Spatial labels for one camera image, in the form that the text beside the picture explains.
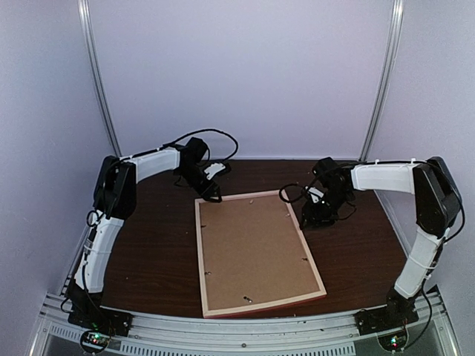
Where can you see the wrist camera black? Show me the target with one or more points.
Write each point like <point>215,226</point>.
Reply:
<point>324,167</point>
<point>196,149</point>

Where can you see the left aluminium corner post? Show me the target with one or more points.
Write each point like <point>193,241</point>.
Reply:
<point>99,88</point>

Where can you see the left camera cable black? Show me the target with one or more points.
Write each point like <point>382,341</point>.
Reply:
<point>206,130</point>

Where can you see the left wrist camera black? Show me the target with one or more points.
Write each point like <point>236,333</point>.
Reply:
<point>196,149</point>

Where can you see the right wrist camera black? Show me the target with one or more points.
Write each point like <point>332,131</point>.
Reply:
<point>324,167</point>

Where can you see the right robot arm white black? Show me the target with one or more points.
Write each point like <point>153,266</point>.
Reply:
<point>437,199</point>

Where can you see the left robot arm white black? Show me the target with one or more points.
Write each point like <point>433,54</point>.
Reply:
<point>115,200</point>

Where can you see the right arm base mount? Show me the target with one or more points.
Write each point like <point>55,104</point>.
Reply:
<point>396,313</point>

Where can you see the left controller board with leds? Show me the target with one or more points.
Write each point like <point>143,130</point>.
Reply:
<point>94,342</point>

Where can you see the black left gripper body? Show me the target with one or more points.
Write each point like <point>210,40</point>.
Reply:
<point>191,176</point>

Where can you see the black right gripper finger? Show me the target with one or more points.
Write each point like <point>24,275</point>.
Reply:
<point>306,217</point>
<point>323,223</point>

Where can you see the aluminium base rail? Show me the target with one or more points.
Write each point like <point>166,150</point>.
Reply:
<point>326,334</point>

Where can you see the light wood picture frame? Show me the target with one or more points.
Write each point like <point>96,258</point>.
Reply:
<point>202,289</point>

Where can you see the right camera cable black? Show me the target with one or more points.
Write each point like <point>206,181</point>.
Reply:
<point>293,192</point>

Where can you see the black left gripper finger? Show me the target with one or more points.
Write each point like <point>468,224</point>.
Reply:
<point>216,199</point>
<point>208,194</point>

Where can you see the aluminium corner post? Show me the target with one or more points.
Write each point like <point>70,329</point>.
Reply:
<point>392,46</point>
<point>99,88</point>

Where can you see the camera cable black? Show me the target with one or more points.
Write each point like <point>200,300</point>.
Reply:
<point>206,130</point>
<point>293,192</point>

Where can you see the brown backing board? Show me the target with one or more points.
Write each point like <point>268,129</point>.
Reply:
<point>256,252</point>

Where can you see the right controller board with leds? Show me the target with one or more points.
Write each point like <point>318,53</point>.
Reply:
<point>394,341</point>

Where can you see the right aluminium corner post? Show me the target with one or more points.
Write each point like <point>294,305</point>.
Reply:
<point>392,46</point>

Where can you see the controller board with leds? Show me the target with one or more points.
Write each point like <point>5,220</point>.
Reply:
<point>394,341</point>
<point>94,342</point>

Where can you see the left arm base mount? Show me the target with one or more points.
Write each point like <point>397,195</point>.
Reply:
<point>106,321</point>

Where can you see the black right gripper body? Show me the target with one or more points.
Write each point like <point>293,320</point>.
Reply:
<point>331,204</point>

